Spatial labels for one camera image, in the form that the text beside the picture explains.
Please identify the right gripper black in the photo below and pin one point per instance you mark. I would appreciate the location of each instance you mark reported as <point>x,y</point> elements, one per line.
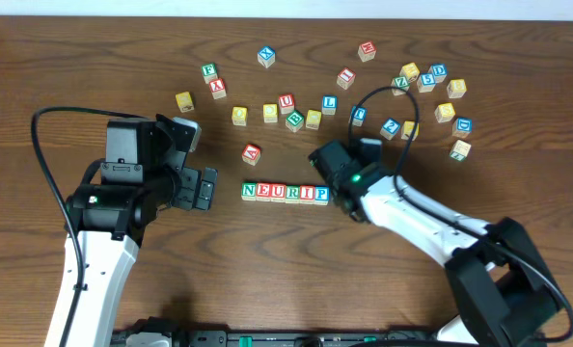
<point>322,157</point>

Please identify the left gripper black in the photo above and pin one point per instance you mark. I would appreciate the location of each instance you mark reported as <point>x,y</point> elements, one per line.
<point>190,188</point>

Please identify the blue P block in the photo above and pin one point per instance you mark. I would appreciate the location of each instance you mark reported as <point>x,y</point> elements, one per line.
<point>321,195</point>

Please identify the green N block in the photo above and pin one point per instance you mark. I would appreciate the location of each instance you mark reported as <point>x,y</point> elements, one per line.
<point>249,191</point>

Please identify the red i block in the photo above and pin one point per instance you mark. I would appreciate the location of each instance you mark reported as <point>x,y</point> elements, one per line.
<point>346,78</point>
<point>306,194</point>

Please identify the red E block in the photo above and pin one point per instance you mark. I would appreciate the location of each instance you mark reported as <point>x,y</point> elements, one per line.
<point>263,191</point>

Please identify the green R block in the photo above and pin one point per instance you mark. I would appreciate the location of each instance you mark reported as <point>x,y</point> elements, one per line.
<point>292,194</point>

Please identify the red u block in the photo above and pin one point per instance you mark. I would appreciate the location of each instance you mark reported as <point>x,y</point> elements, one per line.
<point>286,103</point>
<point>278,192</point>

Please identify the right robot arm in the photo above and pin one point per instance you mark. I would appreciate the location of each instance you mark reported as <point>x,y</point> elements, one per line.
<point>502,288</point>

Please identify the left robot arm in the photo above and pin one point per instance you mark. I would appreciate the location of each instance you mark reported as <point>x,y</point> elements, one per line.
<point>106,226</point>

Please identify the red A block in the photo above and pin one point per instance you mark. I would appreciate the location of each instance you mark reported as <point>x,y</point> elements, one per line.
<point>251,154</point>

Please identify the blue T block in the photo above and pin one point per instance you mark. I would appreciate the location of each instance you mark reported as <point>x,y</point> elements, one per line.
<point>358,116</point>

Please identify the blue 2 block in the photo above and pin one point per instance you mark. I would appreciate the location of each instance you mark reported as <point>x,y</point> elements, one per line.
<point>389,129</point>

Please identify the yellow block beside B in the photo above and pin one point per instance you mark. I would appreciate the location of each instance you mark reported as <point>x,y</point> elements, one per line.
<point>313,119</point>

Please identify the blue L block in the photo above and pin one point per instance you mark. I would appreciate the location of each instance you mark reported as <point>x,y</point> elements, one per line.
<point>329,105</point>

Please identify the yellow block beside 2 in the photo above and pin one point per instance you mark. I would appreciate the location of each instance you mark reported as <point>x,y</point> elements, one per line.
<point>410,129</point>

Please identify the green B block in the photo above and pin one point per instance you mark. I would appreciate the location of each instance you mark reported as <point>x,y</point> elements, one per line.
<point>295,121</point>

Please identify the yellow block beside U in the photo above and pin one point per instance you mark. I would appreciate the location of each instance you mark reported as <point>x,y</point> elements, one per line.
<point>239,115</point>

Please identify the red Y block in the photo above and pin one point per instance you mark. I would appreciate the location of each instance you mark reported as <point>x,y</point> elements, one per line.
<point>217,88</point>

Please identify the green Z block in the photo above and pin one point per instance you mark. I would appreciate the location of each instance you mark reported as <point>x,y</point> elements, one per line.
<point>400,85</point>

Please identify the green F block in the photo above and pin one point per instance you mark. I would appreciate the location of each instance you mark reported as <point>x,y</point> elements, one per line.
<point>209,72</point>

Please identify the white green block right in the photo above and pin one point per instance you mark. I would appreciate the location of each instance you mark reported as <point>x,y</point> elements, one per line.
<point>460,150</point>

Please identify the blue 5 block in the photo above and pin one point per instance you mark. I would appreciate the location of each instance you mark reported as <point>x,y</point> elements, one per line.
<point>426,83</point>

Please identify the red block top right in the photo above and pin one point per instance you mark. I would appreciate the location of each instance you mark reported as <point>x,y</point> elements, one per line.
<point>366,51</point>

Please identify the blue D block lower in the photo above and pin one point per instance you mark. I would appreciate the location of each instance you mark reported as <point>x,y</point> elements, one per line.
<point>462,127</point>

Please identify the blue d block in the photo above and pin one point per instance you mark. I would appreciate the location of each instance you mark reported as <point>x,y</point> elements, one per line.
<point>439,72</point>
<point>462,127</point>

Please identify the blue D block upper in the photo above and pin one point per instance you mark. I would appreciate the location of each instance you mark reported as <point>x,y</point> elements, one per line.
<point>439,72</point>

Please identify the blue X block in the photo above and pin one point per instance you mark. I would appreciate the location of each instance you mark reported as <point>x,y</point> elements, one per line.
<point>266,56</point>

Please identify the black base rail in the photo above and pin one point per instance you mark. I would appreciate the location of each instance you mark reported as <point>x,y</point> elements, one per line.
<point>147,338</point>

